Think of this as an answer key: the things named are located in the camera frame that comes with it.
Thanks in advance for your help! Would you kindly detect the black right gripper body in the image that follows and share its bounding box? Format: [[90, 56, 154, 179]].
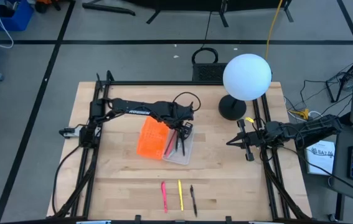
[[237, 119, 267, 162]]

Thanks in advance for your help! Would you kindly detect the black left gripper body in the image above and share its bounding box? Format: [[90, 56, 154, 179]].
[[176, 120, 195, 141]]

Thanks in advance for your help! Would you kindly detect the clear plastic supply box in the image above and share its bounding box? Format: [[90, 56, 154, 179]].
[[162, 126, 195, 166]]

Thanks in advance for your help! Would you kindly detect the slim pink pen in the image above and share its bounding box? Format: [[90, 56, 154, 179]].
[[163, 130, 177, 158]]

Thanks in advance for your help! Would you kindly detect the orange perforated box lid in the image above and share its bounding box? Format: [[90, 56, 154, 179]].
[[136, 116, 171, 161]]

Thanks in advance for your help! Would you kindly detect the black perforated box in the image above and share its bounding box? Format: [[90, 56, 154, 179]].
[[192, 62, 228, 83]]

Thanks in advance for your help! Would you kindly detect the yellow highlighter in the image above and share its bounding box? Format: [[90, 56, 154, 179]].
[[177, 179, 184, 212]]

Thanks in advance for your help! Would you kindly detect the yellow power strip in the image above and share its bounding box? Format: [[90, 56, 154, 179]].
[[289, 108, 311, 121]]

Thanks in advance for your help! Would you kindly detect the pink highlighter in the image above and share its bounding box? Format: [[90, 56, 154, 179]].
[[160, 180, 169, 214]]

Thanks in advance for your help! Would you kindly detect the black gel pen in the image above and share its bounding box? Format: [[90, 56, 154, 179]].
[[189, 184, 199, 218]]

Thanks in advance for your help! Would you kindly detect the white globe lamp black base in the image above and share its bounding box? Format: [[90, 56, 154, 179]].
[[218, 53, 273, 122]]

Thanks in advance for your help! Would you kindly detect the white printed paper sheet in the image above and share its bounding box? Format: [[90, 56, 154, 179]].
[[306, 139, 336, 176]]

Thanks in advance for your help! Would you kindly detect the black curtain stand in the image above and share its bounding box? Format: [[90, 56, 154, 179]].
[[146, 0, 171, 25], [219, 0, 229, 28], [283, 0, 294, 23]]

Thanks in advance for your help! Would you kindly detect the black curtain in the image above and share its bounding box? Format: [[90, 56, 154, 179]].
[[121, 0, 289, 12]]

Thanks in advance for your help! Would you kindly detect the black stand foot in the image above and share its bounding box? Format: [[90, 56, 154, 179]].
[[82, 2, 136, 16]]

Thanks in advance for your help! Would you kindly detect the blue storage bin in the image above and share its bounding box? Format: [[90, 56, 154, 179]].
[[0, 0, 35, 32]]

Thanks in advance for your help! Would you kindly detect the black aluminium table frame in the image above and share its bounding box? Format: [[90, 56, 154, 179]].
[[50, 70, 313, 222]]

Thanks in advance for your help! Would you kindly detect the black coiled cable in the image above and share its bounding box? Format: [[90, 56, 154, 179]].
[[191, 47, 220, 65]]

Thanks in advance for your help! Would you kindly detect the yellow cable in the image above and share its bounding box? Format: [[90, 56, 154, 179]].
[[265, 0, 285, 60]]

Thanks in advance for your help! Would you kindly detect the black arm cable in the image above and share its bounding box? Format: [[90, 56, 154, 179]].
[[51, 144, 85, 215]]

